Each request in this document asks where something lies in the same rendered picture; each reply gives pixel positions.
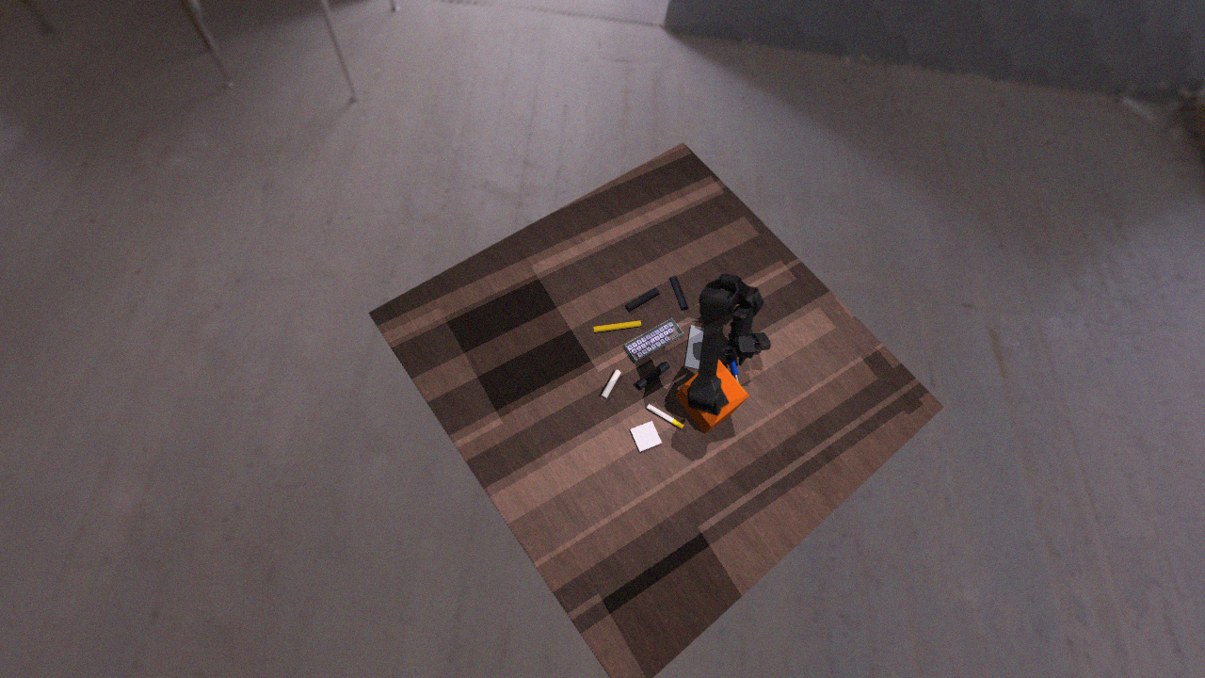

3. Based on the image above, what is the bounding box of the black cylinder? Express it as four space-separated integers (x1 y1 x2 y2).
670 275 688 311
625 288 659 312
635 362 670 390

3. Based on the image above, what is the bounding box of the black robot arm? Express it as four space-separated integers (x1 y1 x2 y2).
687 273 763 415

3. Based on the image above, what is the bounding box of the yellow cylinder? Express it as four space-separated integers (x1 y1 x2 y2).
593 320 641 332

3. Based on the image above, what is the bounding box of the white and yellow marker pen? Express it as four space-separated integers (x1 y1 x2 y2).
647 403 684 429

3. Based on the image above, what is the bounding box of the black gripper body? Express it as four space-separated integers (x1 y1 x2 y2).
719 324 770 355

